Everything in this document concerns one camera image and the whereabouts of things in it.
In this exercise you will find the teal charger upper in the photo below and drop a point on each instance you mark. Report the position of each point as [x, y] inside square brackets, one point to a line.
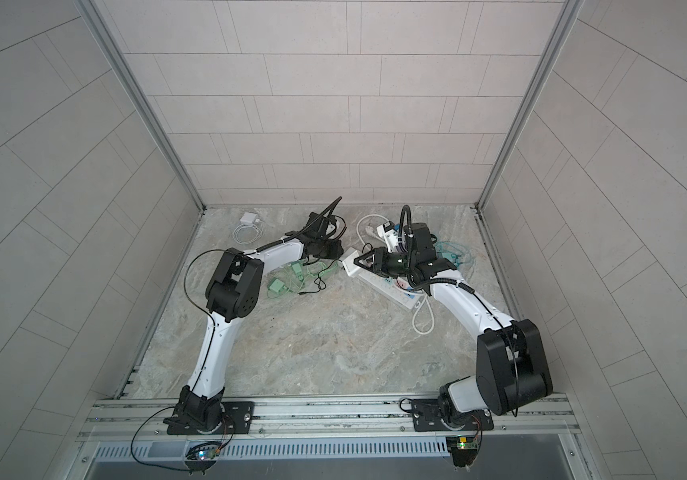
[450, 255]

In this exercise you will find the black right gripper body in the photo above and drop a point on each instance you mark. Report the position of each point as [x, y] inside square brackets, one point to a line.
[397, 263]

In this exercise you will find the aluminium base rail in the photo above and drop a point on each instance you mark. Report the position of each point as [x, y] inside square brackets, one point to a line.
[346, 416]

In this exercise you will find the white multicolour power strip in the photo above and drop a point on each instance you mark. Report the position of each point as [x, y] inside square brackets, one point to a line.
[388, 288]

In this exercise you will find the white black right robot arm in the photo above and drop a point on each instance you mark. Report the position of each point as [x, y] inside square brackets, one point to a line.
[511, 370]

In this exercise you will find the white square charger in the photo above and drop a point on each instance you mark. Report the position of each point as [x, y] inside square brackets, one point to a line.
[250, 218]

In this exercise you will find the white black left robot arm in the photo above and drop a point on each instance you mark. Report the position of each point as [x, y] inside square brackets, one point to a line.
[233, 293]

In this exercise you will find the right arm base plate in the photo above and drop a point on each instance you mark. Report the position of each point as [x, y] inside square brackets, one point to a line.
[435, 415]

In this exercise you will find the light green cube charger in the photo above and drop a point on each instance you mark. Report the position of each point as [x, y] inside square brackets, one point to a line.
[277, 287]

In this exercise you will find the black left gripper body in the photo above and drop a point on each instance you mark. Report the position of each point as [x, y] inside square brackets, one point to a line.
[325, 249]

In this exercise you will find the light green charger block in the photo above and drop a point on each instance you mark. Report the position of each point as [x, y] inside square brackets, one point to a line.
[298, 270]

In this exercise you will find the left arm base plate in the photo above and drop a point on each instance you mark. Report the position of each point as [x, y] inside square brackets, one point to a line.
[236, 418]

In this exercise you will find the right circuit board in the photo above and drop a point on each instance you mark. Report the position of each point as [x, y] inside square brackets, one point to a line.
[463, 450]

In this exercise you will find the circuit board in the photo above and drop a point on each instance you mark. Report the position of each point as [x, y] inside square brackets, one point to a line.
[463, 450]
[204, 452]

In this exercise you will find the left circuit board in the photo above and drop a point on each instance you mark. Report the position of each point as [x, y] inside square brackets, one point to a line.
[204, 452]

